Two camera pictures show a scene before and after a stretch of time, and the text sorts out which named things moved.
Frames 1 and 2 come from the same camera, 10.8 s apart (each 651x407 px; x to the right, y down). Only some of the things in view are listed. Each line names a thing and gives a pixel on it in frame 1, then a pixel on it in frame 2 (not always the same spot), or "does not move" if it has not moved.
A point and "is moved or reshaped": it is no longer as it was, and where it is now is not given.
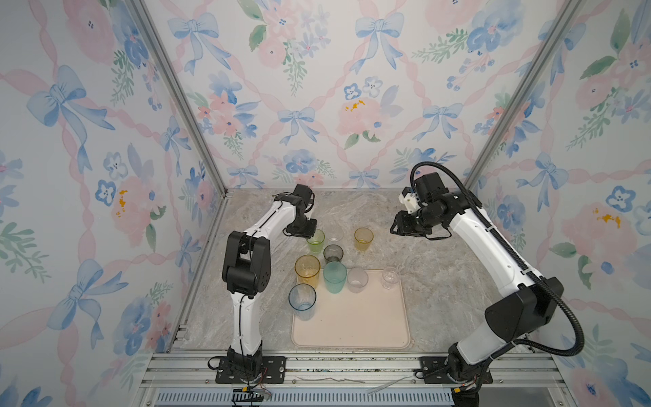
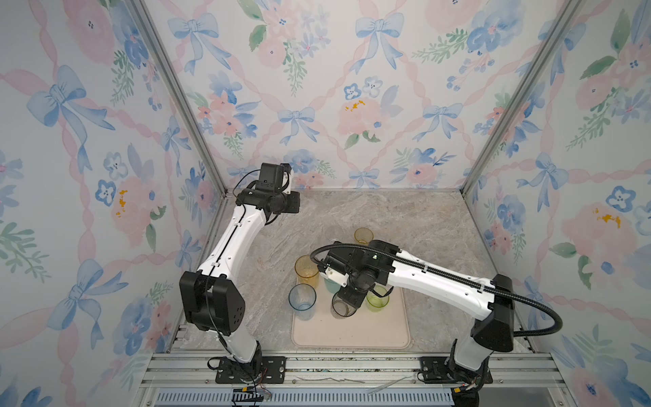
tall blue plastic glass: (302, 299) does not move
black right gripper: (403, 227) to (352, 299)
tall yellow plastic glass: (307, 270) does not move
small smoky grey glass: (333, 253) is moved or reshaped
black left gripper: (313, 223) to (295, 197)
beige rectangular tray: (379, 318) does not move
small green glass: (316, 241) to (377, 303)
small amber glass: (363, 238) does not move
